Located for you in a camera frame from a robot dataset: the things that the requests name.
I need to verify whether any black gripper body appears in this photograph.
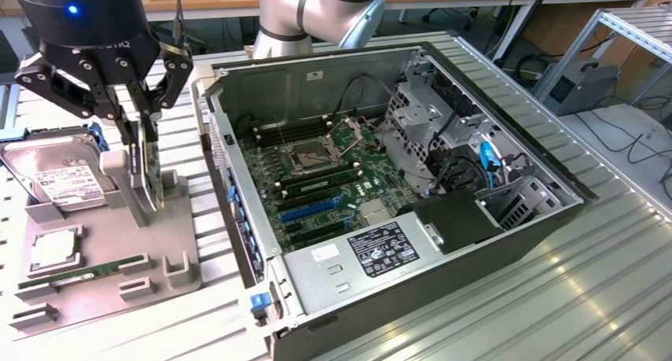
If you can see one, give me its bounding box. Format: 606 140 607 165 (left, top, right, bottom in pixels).
8 0 163 87

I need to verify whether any graphics card with metal bracket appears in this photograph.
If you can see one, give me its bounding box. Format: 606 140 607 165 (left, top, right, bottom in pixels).
125 115 165 215

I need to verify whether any blue disk caddy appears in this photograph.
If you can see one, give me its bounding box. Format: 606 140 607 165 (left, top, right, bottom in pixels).
0 119 110 173

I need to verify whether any open black PC case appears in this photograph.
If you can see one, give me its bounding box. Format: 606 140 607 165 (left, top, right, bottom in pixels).
187 41 600 361

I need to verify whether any silver hard disk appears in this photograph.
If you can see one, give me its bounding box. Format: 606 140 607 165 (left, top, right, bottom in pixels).
0 134 117 212

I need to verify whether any black RAM slot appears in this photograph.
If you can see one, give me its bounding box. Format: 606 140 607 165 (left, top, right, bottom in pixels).
277 165 359 188
258 127 332 146
253 115 326 133
254 119 328 137
257 123 330 142
276 160 356 183

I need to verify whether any thin metal locking lever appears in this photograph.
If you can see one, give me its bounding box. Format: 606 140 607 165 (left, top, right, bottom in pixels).
276 114 290 154

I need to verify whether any CPU socket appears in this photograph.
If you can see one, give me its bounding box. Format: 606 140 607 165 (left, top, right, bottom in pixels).
285 139 338 174

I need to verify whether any metal socket cover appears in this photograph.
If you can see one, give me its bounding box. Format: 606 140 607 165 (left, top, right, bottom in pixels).
324 116 365 150

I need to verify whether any installed RAM stick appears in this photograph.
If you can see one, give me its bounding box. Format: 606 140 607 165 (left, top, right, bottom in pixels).
282 173 360 197

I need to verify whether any silver CPU chip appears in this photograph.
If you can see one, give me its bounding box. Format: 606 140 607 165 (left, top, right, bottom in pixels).
31 230 81 270

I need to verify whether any grey parts rack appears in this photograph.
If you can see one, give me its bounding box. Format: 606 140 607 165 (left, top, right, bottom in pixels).
8 149 205 341

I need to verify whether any blue expansion slot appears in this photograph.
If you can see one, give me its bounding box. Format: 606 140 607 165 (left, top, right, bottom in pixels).
281 204 341 223

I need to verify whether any green motherboard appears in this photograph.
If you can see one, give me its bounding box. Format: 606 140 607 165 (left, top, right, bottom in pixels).
238 115 421 252

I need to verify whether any metal disk bay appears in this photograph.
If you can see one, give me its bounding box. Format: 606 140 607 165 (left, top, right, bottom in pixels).
475 171 572 231
385 80 493 152

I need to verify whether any green RAM stick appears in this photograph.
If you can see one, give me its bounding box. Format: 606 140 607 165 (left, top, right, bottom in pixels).
18 254 146 290

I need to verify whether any silver chipset heat sink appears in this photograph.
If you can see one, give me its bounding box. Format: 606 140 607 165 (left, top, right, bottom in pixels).
359 201 391 225

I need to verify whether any black office chair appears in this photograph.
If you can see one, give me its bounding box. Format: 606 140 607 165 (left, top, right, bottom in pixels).
399 6 480 24

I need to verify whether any grey power supply unit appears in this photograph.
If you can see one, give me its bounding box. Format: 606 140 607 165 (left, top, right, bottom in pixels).
270 212 448 319

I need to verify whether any black plastic shroud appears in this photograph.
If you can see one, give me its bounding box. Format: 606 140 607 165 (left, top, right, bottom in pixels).
396 190 507 256

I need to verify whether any grey box device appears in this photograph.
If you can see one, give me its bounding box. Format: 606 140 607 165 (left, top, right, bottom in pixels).
532 60 624 116

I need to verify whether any thin arm cable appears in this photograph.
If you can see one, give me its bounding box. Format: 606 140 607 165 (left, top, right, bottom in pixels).
171 0 192 52

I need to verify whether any black wire bundle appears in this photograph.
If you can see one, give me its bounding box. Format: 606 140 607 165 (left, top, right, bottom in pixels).
424 134 489 195

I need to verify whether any blue wire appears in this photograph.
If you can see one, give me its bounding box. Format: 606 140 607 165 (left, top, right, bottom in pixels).
479 139 501 190

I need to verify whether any aluminium frame table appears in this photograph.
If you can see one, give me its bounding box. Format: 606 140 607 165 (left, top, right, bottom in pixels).
546 5 672 106

